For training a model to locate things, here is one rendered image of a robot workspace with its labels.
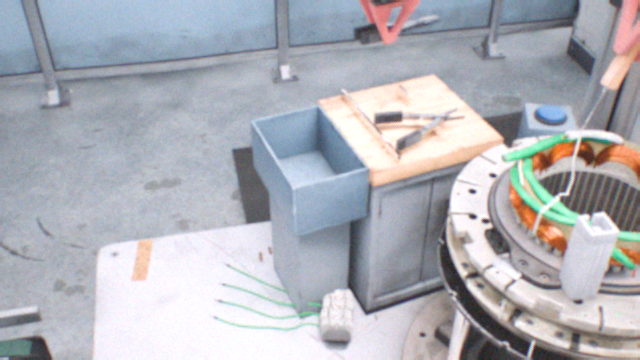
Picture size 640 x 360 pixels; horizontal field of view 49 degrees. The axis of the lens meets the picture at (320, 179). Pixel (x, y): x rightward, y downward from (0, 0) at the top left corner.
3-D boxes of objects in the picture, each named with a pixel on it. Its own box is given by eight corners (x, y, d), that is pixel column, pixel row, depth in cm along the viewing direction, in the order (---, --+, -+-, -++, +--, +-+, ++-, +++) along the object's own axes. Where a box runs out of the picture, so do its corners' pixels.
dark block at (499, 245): (494, 232, 77) (496, 223, 76) (508, 253, 74) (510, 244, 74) (483, 234, 77) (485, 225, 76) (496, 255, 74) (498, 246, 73)
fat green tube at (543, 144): (503, 171, 78) (506, 157, 77) (488, 151, 81) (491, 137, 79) (619, 152, 81) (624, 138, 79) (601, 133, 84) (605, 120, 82)
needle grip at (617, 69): (611, 90, 67) (645, 32, 64) (596, 81, 68) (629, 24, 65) (618, 90, 68) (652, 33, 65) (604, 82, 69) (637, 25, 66)
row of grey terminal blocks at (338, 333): (351, 351, 103) (352, 332, 100) (319, 349, 103) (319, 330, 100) (353, 299, 111) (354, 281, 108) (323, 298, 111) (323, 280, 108)
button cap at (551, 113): (565, 124, 104) (567, 118, 103) (538, 122, 104) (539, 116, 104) (562, 109, 107) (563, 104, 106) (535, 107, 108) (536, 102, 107)
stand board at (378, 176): (372, 187, 91) (373, 173, 90) (317, 114, 105) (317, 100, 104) (501, 152, 98) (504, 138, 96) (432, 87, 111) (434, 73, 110)
